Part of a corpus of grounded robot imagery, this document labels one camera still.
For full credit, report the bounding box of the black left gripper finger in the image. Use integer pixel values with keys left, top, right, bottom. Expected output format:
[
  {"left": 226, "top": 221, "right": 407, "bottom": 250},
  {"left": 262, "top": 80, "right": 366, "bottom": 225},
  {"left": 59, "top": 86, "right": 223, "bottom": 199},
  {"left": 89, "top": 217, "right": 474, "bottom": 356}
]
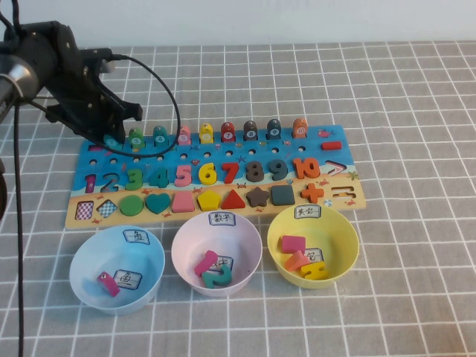
[
  {"left": 106, "top": 120, "right": 126, "bottom": 145},
  {"left": 123, "top": 100, "right": 144, "bottom": 122}
]

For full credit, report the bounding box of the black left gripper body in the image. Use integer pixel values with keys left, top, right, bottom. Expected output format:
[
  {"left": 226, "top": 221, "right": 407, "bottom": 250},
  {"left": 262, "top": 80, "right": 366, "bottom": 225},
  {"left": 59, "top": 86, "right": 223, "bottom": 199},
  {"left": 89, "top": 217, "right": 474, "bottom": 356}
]
[{"left": 45, "top": 50, "right": 126, "bottom": 139}]

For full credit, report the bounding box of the green fish piece number 3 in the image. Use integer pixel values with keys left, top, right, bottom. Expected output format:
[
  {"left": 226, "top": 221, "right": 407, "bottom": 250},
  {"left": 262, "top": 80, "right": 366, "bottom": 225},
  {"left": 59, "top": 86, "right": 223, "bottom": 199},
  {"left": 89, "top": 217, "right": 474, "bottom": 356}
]
[{"left": 128, "top": 126, "right": 145, "bottom": 149}]

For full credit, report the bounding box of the teal fish piece number 4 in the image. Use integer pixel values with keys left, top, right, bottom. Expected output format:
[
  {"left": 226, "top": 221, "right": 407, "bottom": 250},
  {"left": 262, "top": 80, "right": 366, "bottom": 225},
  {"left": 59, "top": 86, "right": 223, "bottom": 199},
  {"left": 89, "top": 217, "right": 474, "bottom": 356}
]
[{"left": 152, "top": 125, "right": 169, "bottom": 148}]

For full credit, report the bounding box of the pink fish piece number 5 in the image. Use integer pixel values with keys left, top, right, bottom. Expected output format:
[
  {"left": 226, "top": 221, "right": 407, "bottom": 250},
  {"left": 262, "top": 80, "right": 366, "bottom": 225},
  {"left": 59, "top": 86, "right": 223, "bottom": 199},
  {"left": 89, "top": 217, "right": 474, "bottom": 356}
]
[{"left": 176, "top": 125, "right": 193, "bottom": 146}]

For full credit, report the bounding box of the green circle piece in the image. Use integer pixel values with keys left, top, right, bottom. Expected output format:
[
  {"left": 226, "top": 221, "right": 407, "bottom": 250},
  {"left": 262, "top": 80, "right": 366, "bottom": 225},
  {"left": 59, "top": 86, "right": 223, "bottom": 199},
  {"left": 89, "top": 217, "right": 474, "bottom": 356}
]
[{"left": 118, "top": 194, "right": 145, "bottom": 216}]

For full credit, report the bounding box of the yellow fish piece number 6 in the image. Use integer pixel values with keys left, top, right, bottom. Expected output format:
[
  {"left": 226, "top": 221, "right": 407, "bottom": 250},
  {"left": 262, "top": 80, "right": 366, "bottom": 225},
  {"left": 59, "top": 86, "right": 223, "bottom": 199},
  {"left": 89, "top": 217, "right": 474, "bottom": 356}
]
[{"left": 199, "top": 123, "right": 215, "bottom": 145}]

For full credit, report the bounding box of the teal heart piece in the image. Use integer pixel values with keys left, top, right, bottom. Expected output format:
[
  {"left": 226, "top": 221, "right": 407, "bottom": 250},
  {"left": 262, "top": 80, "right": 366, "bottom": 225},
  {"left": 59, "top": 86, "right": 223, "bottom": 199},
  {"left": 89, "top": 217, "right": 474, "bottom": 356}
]
[{"left": 144, "top": 193, "right": 172, "bottom": 216}]

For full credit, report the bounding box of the red fish piece number 7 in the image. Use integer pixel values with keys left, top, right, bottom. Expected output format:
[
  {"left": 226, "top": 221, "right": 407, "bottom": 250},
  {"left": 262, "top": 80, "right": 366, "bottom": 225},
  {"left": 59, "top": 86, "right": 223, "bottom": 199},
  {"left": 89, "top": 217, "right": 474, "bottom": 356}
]
[{"left": 220, "top": 121, "right": 237, "bottom": 144}]

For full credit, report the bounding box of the pink trapezoid piece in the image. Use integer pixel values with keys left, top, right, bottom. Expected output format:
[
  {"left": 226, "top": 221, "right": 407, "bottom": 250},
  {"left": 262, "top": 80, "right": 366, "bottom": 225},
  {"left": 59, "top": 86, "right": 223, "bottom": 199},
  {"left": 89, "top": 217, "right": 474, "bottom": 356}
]
[{"left": 171, "top": 191, "right": 196, "bottom": 213}]

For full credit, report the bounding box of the yellow pentagon piece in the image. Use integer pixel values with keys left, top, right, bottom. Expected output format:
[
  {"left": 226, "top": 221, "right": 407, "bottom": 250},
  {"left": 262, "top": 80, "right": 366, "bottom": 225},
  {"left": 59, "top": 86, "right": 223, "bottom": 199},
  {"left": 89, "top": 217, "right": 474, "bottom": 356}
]
[{"left": 196, "top": 190, "right": 221, "bottom": 212}]

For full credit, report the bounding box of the brown fish piece number 8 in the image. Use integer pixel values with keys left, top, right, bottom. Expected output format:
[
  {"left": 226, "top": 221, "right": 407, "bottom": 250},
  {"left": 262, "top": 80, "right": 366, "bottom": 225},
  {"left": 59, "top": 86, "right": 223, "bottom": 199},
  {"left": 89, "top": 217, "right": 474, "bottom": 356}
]
[{"left": 243, "top": 120, "right": 260, "bottom": 142}]

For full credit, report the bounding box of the light blue plastic bowl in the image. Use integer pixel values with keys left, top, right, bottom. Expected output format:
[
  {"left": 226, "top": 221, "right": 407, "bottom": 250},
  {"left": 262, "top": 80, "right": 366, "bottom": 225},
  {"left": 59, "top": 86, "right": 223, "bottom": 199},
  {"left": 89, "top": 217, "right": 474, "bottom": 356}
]
[{"left": 69, "top": 225, "right": 167, "bottom": 316}]

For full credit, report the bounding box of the red triangle piece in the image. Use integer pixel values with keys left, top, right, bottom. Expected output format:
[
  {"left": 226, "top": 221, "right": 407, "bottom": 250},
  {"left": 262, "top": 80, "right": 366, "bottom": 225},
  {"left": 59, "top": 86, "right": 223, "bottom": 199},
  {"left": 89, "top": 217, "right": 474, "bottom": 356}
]
[{"left": 221, "top": 188, "right": 246, "bottom": 210}]

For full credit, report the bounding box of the dark grey fish piece number 9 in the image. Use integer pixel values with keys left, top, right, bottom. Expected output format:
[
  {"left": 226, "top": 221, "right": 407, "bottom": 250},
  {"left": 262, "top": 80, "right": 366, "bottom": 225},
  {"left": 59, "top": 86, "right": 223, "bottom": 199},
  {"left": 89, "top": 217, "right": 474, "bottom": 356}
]
[{"left": 266, "top": 118, "right": 283, "bottom": 141}]

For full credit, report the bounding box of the brown star piece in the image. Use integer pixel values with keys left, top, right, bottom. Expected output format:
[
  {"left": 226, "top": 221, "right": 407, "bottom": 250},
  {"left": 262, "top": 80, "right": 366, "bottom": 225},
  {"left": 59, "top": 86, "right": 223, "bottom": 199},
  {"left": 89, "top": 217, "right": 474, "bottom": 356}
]
[{"left": 245, "top": 186, "right": 271, "bottom": 208}]

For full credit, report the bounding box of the magenta fish piece number 1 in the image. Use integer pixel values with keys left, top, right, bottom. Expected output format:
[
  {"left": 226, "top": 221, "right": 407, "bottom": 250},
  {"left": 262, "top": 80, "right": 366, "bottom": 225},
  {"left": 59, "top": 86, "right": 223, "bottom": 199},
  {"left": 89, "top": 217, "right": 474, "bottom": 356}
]
[{"left": 96, "top": 271, "right": 122, "bottom": 298}]

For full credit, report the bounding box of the pink plastic bowl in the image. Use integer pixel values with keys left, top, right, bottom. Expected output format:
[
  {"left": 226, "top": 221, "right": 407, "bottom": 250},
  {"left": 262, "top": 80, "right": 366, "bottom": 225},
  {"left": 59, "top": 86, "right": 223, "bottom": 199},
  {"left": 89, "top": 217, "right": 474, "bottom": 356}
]
[{"left": 170, "top": 211, "right": 263, "bottom": 298}]

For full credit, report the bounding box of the orange fish piece number 10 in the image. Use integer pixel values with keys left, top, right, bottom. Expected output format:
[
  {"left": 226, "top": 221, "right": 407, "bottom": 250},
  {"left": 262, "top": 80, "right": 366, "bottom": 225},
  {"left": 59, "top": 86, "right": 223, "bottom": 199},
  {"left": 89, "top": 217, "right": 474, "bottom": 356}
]
[{"left": 292, "top": 118, "right": 309, "bottom": 140}]

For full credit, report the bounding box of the dark grey square piece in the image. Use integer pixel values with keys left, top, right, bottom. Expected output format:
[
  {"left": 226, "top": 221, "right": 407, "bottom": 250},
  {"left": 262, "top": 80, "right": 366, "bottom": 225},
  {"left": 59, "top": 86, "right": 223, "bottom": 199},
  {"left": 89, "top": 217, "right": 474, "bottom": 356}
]
[{"left": 270, "top": 184, "right": 295, "bottom": 207}]

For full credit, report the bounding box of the wooden number puzzle board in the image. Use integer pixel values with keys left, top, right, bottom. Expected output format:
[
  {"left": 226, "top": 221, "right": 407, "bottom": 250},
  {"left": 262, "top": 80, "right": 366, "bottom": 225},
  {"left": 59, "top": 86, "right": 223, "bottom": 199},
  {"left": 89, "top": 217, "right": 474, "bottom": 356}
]
[{"left": 65, "top": 124, "right": 367, "bottom": 230}]

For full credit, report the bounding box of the orange plus sign piece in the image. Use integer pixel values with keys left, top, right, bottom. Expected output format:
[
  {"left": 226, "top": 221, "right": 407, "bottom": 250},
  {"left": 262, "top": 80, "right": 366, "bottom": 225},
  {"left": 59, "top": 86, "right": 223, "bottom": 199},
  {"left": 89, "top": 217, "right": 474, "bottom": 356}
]
[{"left": 300, "top": 183, "right": 325, "bottom": 204}]

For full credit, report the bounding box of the pink rectangle piece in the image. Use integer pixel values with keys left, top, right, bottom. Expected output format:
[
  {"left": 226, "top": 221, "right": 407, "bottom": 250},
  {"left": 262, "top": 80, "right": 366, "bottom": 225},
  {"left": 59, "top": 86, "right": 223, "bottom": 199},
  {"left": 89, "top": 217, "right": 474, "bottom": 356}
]
[{"left": 279, "top": 235, "right": 306, "bottom": 254}]

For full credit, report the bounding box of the orange wooden shape piece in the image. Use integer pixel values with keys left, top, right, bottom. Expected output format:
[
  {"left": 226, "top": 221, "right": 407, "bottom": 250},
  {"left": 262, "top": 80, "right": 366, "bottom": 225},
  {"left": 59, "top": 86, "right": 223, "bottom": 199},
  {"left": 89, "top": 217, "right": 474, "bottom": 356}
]
[{"left": 284, "top": 250, "right": 306, "bottom": 272}]

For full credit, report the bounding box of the yellow plastic bowl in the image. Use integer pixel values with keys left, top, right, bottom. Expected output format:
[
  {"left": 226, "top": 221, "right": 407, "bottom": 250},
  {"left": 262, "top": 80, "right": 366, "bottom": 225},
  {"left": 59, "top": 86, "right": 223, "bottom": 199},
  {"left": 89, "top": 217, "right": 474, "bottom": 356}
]
[{"left": 266, "top": 205, "right": 361, "bottom": 290}]

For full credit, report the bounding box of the yellow equals sign piece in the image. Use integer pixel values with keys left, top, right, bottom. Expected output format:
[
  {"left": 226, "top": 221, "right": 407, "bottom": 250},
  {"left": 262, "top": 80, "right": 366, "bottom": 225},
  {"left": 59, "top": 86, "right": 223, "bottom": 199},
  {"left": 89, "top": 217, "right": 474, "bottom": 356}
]
[{"left": 299, "top": 261, "right": 330, "bottom": 280}]

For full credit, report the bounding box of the grey grid tablecloth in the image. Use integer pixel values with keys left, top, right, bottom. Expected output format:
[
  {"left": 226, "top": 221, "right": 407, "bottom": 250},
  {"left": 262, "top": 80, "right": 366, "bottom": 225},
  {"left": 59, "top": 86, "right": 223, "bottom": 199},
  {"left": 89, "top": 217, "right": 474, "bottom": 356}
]
[{"left": 0, "top": 40, "right": 476, "bottom": 357}]

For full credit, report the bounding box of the black looping camera cable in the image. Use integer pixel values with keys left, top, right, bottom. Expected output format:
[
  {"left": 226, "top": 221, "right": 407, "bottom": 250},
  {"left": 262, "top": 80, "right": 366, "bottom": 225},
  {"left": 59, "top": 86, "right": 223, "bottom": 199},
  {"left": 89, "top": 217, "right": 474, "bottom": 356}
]
[{"left": 87, "top": 54, "right": 182, "bottom": 158}]

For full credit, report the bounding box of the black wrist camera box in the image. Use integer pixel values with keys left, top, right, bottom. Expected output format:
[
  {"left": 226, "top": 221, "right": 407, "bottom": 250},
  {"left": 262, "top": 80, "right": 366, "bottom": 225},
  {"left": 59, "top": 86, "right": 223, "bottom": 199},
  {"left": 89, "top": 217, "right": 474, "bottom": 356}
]
[{"left": 76, "top": 47, "right": 115, "bottom": 75}]

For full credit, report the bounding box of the black hanging cable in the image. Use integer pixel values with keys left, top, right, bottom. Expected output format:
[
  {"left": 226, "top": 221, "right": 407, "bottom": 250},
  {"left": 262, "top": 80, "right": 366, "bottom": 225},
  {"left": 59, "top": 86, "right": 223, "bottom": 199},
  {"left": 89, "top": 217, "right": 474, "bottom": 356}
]
[{"left": 10, "top": 0, "right": 27, "bottom": 357}]

